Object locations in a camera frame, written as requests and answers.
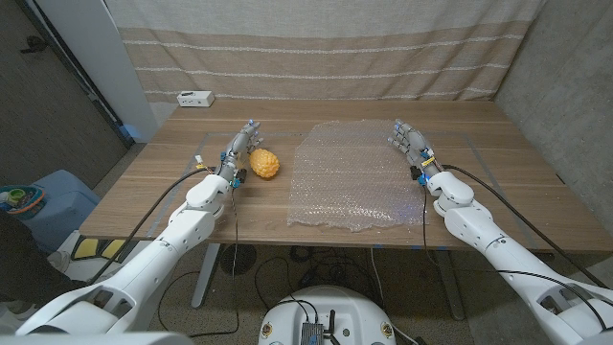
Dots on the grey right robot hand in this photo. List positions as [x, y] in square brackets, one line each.
[414, 144]

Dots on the person in dark clothing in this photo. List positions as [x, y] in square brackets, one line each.
[24, 268]

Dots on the yellow black foot pedal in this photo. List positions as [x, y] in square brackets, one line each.
[98, 248]

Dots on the white table leg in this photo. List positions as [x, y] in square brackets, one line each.
[205, 278]

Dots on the white power strip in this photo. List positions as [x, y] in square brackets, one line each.
[195, 98]

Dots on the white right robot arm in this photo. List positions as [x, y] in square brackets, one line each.
[503, 249]

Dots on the beige striped curtain backdrop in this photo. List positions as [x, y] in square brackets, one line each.
[311, 57]

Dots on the clear bubble wrap sheet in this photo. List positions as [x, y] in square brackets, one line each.
[349, 177]

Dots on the colourful toy bowl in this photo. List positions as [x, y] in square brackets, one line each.
[21, 199]

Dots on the grey white sneaker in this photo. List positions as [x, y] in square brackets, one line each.
[60, 261]

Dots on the round black floor fan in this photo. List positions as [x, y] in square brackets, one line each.
[238, 259]

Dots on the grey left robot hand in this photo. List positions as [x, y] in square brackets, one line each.
[239, 148]

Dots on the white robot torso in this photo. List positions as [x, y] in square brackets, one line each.
[354, 311]

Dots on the small grey electronics box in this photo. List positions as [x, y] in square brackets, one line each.
[311, 334]

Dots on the bumpy orange fruit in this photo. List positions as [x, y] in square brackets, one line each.
[264, 163]

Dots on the grey table leg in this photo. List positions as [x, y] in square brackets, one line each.
[450, 287]

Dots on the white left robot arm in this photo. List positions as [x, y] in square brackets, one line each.
[143, 268]

